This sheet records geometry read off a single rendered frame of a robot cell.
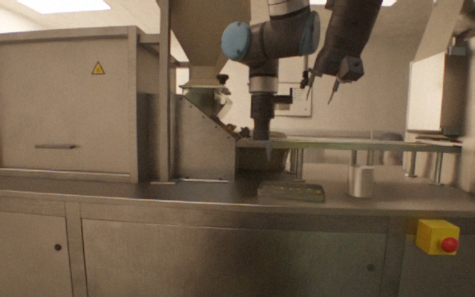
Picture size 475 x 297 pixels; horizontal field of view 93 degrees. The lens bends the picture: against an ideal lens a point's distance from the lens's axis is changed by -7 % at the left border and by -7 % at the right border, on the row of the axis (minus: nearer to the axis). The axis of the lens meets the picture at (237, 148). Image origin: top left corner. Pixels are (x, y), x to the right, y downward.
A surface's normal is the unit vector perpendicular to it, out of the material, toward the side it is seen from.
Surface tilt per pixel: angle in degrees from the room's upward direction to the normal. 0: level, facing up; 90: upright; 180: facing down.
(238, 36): 90
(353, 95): 90
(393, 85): 90
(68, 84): 90
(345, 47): 122
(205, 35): 114
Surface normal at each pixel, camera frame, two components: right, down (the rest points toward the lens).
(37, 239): -0.07, 0.10
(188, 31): -0.07, 0.50
